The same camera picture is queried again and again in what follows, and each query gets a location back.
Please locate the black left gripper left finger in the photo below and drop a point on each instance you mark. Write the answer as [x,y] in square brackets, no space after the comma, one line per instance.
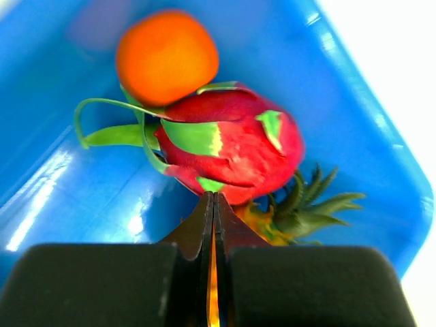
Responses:
[161,284]

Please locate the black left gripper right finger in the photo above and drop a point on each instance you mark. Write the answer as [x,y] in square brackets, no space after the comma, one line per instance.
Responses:
[262,285]

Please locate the pink toy dragon fruit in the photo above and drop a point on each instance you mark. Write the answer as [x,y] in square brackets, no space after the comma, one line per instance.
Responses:
[223,138]

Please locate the orange toy pineapple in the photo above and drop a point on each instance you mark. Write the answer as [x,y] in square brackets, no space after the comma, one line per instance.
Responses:
[300,213]

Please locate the toy orange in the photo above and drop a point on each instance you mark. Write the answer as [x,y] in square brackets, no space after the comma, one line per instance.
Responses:
[165,57]

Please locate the blue plastic bin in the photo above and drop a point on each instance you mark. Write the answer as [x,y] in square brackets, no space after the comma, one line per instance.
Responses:
[55,54]

